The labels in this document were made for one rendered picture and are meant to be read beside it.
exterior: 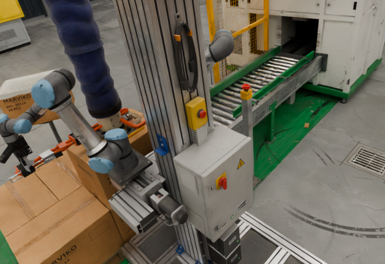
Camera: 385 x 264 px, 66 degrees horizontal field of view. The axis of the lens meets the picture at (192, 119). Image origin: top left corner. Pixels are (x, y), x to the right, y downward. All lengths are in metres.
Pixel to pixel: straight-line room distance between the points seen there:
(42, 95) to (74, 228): 1.11
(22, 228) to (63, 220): 0.29
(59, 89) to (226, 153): 0.80
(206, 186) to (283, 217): 1.46
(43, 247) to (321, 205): 2.14
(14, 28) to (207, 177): 8.52
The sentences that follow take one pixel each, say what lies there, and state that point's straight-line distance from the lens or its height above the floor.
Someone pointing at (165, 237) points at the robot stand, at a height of 0.21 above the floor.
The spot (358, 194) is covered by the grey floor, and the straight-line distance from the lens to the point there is 3.00.
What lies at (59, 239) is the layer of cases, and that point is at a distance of 2.26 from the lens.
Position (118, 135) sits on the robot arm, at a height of 1.27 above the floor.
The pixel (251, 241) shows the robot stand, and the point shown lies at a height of 0.21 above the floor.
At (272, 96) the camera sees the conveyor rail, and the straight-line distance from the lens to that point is 3.09.
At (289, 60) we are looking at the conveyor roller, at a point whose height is 0.55.
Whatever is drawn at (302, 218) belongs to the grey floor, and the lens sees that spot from 2.72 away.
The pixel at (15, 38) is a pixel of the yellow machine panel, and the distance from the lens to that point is 9.46.
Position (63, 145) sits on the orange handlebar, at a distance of 2.04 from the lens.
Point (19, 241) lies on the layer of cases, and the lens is 2.41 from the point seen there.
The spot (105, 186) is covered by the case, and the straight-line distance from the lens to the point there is 2.10.
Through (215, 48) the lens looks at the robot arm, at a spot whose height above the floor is 1.54.
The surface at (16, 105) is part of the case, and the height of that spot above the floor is 0.88.
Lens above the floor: 2.12
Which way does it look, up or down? 33 degrees down
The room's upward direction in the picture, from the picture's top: 9 degrees counter-clockwise
